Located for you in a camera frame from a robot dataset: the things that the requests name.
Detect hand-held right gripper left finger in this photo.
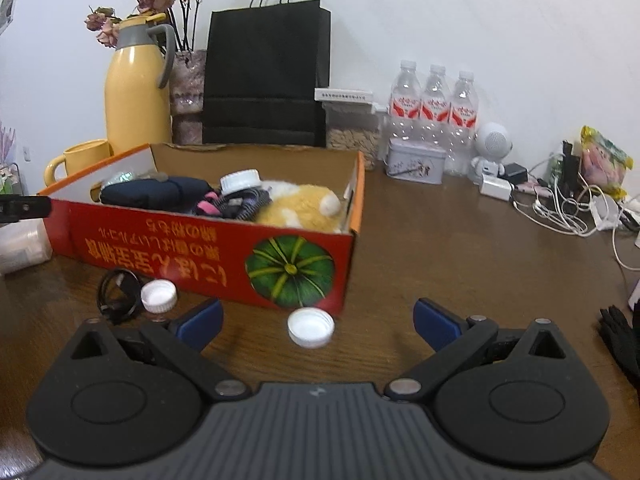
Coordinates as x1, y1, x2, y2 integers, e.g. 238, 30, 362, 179
70, 297, 251, 403

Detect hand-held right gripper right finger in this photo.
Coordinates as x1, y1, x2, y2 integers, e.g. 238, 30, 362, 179
384, 297, 568, 403

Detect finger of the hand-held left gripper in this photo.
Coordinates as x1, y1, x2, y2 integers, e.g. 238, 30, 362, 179
0, 195, 52, 224

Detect red cardboard box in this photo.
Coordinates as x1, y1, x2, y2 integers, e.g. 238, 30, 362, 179
36, 142, 366, 317

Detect white bottle cap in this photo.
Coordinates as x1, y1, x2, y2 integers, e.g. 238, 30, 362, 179
140, 280, 179, 314
287, 308, 336, 349

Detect black braided cable pink tie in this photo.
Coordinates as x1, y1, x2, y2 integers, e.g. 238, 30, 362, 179
192, 187, 274, 221

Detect navy blue pouch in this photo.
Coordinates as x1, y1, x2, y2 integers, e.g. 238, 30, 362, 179
100, 176, 214, 213

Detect translucent plastic container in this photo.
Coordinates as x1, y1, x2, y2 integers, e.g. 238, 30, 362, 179
0, 219, 53, 276

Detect yellow mug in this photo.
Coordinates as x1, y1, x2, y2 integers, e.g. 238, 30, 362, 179
43, 139, 115, 188

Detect white jar lid in box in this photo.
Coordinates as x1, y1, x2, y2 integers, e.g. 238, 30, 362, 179
219, 169, 264, 197

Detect yellow and white plush toy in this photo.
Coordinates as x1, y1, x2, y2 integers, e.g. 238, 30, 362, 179
255, 180, 347, 234

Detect yellow thermos jug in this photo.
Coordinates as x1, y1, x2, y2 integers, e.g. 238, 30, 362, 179
104, 14, 177, 157

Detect white charger block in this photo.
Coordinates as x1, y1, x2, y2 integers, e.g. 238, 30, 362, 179
480, 174, 514, 200

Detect small grey tin box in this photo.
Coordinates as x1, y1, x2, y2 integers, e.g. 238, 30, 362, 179
384, 137, 447, 185

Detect small black adapter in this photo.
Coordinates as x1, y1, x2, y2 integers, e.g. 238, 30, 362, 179
502, 162, 530, 186

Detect white robot toy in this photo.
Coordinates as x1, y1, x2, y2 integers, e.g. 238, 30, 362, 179
470, 121, 513, 181

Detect black gloves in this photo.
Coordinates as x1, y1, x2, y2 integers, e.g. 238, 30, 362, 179
599, 305, 640, 391

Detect pink wrapped vase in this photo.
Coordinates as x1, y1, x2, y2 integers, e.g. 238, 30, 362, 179
169, 49, 207, 145

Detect clear jar of seeds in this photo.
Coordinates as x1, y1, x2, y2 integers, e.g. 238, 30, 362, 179
315, 87, 389, 171

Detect white power adapter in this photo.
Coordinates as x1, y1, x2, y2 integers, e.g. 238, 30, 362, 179
590, 195, 624, 231

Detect black desk holder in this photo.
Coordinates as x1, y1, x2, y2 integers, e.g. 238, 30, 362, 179
560, 140, 584, 192

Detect yellow and pink snack packet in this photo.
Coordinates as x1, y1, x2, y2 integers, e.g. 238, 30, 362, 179
580, 126, 635, 199

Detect black paper bag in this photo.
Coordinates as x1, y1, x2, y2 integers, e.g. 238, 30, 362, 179
201, 0, 332, 148

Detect black wire rack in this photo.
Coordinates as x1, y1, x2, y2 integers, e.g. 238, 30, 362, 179
0, 160, 24, 196

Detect coiled black cable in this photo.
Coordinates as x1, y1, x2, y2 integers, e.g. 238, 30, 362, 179
96, 269, 144, 325

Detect tangle of white cables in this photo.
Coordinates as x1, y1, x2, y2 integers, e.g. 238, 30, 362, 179
510, 152, 640, 272

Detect wall poster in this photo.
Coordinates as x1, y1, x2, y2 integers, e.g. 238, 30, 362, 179
0, 0, 23, 37

